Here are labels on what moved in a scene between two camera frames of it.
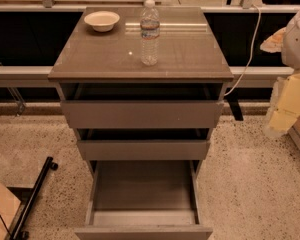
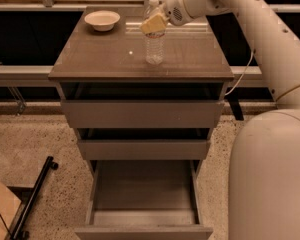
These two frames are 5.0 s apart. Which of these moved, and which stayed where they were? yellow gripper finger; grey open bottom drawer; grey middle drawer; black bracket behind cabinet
Moved: yellow gripper finger
Stayed: black bracket behind cabinet; grey open bottom drawer; grey middle drawer
